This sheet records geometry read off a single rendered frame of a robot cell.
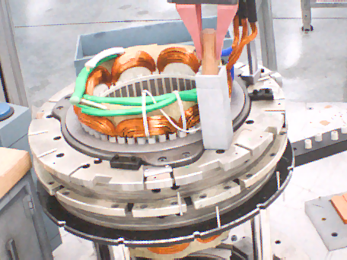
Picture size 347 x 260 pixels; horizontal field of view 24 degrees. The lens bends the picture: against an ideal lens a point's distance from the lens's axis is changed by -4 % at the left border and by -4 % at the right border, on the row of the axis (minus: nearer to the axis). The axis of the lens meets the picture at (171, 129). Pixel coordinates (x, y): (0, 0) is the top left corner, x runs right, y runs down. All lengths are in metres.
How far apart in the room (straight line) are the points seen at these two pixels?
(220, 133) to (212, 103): 0.04
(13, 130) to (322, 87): 2.38
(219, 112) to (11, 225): 0.32
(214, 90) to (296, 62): 2.82
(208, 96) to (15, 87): 0.60
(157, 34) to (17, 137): 0.31
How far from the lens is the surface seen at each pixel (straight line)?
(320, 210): 1.32
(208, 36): 0.86
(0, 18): 1.38
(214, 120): 0.90
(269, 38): 2.74
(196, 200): 0.90
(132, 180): 0.88
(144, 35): 1.37
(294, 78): 3.55
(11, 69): 1.41
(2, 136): 1.20
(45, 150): 0.97
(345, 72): 3.58
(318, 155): 1.47
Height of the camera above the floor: 1.56
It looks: 29 degrees down
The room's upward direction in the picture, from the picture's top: 8 degrees counter-clockwise
